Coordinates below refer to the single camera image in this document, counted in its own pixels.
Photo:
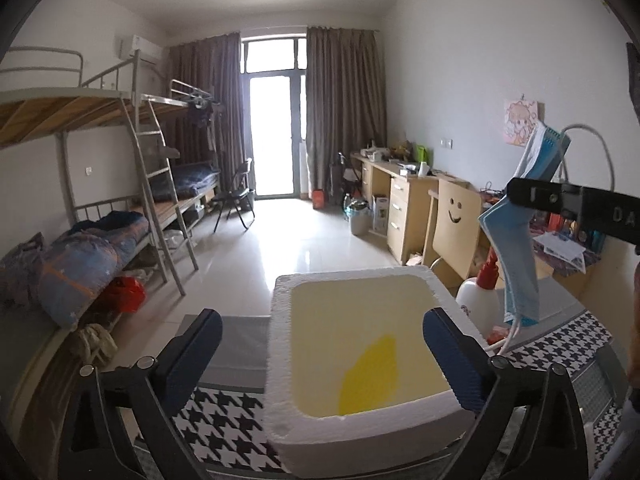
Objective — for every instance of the white carton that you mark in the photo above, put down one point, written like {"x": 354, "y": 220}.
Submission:
{"x": 380, "y": 212}

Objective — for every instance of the white printed papers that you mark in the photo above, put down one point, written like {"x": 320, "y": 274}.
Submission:
{"x": 557, "y": 252}

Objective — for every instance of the cartoon wall poster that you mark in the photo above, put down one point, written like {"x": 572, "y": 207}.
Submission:
{"x": 521, "y": 122}

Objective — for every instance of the red plastic bag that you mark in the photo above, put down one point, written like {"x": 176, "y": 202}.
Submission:
{"x": 122, "y": 294}

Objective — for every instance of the glass balcony door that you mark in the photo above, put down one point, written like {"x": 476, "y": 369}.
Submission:
{"x": 272, "y": 135}

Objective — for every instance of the wooden chair with smiley face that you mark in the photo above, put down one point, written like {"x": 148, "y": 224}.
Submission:
{"x": 452, "y": 225}

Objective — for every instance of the orange bag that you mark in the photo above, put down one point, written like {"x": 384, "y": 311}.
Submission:
{"x": 318, "y": 199}

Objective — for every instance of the black folding chair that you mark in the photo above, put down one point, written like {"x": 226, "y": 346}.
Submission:
{"x": 237, "y": 194}

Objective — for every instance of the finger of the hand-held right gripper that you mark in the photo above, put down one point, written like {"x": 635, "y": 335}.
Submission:
{"x": 545, "y": 195}

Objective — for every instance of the wooden desk with patterned top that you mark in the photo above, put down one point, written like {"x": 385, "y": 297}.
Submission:
{"x": 570, "y": 280}

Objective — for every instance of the grey patterned bag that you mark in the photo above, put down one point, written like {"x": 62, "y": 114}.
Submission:
{"x": 20, "y": 270}

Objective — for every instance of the dark blue bedding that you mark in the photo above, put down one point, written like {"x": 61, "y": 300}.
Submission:
{"x": 187, "y": 180}

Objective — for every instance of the green bag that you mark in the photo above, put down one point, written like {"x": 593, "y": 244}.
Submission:
{"x": 421, "y": 153}

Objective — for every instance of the white foam box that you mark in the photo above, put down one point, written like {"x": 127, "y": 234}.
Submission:
{"x": 360, "y": 310}

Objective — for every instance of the blue orange quilt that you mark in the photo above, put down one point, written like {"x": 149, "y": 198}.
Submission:
{"x": 85, "y": 265}

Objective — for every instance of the black white houndstooth tablecloth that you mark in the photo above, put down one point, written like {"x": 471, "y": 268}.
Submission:
{"x": 225, "y": 425}

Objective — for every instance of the red snack wrapper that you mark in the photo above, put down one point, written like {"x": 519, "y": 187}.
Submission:
{"x": 496, "y": 335}

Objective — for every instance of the grey metal bunk bed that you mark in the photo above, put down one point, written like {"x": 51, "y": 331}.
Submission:
{"x": 75, "y": 105}
{"x": 172, "y": 105}

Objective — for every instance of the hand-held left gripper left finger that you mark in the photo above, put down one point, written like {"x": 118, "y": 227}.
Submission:
{"x": 192, "y": 360}

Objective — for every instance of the white air conditioner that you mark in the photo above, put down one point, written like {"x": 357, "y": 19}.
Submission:
{"x": 140, "y": 47}

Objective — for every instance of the blue face mask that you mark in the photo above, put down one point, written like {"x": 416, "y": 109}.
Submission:
{"x": 515, "y": 260}

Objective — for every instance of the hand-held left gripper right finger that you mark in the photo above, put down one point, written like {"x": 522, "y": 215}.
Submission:
{"x": 452, "y": 360}

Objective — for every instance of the white bottle with red cap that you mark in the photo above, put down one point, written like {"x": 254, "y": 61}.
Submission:
{"x": 477, "y": 302}

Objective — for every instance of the grey bucket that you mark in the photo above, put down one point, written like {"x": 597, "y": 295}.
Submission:
{"x": 360, "y": 216}

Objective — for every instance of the beige cloth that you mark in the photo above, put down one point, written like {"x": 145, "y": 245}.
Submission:
{"x": 92, "y": 342}

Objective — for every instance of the light wooden desk with drawers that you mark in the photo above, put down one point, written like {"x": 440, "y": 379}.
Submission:
{"x": 405, "y": 195}

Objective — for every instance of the brown curtain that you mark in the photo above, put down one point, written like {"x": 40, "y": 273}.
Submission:
{"x": 345, "y": 110}
{"x": 210, "y": 85}

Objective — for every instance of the dark hanging clothes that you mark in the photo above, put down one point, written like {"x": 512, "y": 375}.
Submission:
{"x": 200, "y": 112}

